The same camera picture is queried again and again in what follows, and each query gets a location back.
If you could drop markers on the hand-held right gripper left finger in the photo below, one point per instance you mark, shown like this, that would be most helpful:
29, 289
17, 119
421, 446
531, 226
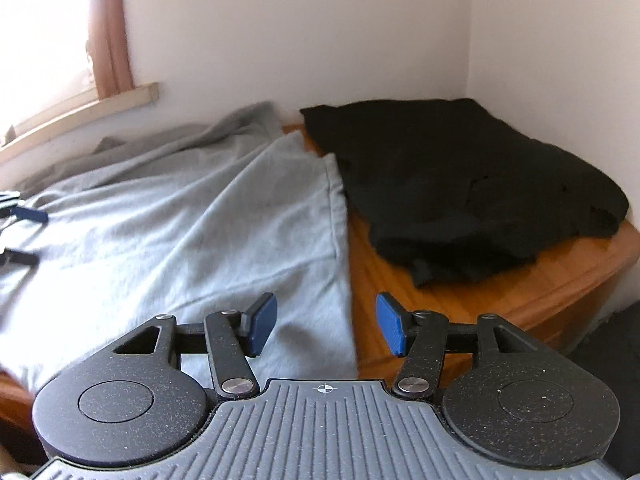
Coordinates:
262, 322

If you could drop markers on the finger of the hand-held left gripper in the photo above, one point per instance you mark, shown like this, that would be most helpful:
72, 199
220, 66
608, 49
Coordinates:
30, 214
20, 258

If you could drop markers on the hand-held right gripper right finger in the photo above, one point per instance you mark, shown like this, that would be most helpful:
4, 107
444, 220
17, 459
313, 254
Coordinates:
392, 325

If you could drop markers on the grey printed hoodie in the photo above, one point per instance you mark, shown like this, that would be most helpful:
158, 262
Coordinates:
175, 220

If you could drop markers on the beige window sill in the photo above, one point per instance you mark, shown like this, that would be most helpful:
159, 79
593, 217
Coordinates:
75, 115

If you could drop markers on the black folded garment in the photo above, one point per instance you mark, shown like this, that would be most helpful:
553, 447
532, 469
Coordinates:
450, 175

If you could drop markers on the dark blurry object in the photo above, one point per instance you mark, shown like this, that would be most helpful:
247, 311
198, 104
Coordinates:
610, 350

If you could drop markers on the brown wooden window frame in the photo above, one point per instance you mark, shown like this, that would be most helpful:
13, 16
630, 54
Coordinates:
112, 35

